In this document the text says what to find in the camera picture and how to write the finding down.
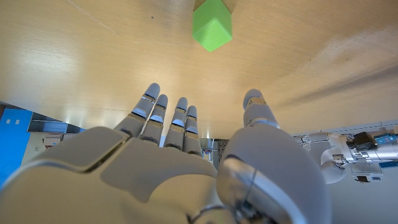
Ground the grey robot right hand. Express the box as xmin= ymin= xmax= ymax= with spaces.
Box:
xmin=0 ymin=82 xmax=332 ymax=224

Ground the green magnetic block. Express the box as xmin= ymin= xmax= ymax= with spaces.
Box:
xmin=192 ymin=0 xmax=233 ymax=53

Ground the blue panel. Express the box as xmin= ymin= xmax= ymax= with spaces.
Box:
xmin=0 ymin=108 xmax=34 ymax=187

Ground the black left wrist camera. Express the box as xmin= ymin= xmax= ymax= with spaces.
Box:
xmin=346 ymin=132 xmax=379 ymax=152

